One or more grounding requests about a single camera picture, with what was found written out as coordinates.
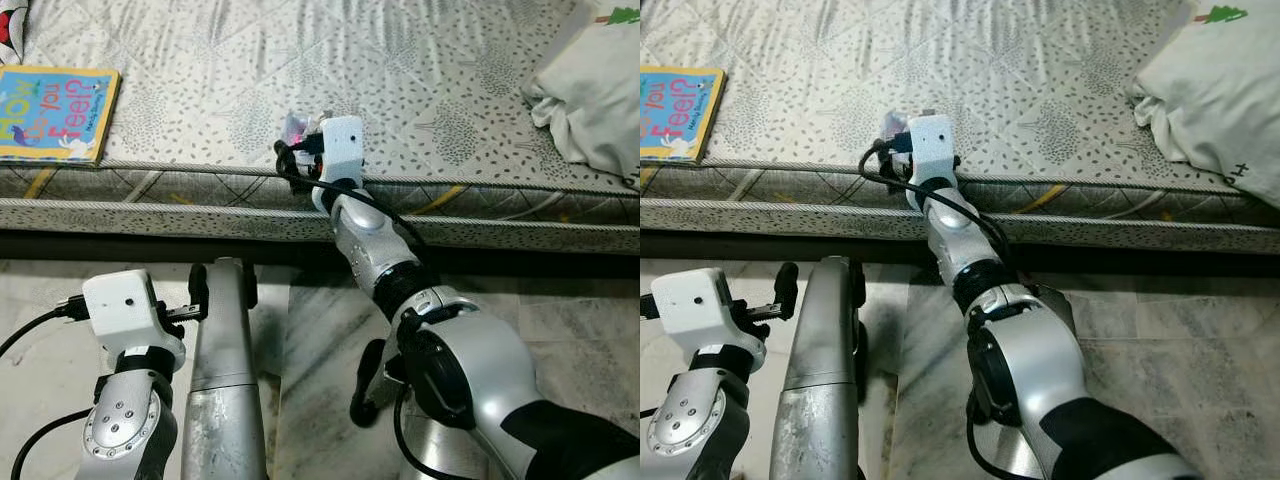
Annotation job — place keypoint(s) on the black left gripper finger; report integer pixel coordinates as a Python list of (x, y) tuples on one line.
[(787, 285), (198, 285)]

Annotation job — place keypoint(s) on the clear plastic wrapper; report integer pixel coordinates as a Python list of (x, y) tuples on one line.
[(298, 125), (898, 125)]

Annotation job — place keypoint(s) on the colourful children's picture book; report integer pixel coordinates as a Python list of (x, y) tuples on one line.
[(55, 110), (680, 115)]

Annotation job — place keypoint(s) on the white pillow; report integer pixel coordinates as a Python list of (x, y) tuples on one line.
[(1215, 100), (600, 100)]

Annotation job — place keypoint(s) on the black bed base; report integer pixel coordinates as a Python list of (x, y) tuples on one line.
[(200, 245), (800, 245)]

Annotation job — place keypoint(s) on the grey patterned mattress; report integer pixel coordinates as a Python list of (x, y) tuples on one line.
[(350, 60), (1000, 60)]

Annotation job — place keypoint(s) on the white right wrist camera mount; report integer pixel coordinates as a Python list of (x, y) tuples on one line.
[(935, 150), (342, 150)]

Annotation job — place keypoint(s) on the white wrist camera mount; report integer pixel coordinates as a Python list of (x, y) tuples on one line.
[(705, 310), (125, 310), (342, 150), (935, 150)]

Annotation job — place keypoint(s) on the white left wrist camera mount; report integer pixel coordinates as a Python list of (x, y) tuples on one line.
[(705, 310), (125, 310)]

